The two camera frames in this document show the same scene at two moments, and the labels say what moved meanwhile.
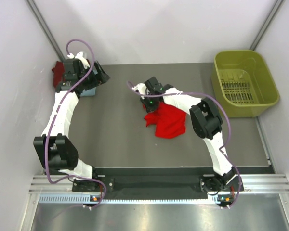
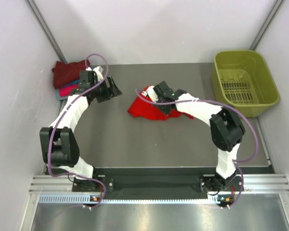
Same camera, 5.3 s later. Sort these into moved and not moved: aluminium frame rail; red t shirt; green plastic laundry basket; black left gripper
Moved: red t shirt; black left gripper
Not moved: green plastic laundry basket; aluminium frame rail
